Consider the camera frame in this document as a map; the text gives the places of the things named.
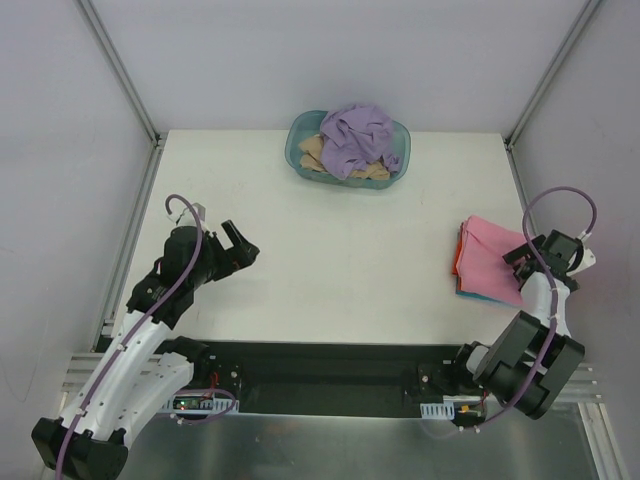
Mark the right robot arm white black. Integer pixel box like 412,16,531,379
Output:
450,230,594,419

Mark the aluminium frame post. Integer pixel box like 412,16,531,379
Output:
73,0,164,147
504,0,605,152

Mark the left aluminium frame post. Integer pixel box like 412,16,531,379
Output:
73,0,164,147

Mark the teal folded t shirt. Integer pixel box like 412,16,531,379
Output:
454,229,521,307

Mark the beige t shirt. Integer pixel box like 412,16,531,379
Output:
298,134,391,181

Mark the white cable duct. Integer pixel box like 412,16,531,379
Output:
420,401,455,421
159,393,240,415

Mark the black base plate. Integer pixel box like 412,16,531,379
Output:
188,341,487,418

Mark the orange folded t shirt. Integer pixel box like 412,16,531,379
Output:
451,232,462,276

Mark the purple t shirt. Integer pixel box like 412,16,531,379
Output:
320,104,403,180

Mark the right aluminium frame post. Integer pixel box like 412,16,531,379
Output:
504,0,605,152

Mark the teal plastic basket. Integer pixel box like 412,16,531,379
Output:
284,110,411,190

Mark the right white cable duct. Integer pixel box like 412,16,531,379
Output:
420,401,455,421

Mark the pink t shirt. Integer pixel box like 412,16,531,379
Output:
452,215,525,307

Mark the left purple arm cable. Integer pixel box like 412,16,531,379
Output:
52,193,236,479

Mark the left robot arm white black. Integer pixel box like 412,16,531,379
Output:
31,220,259,479

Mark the left white cable duct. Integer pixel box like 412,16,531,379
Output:
159,393,240,415

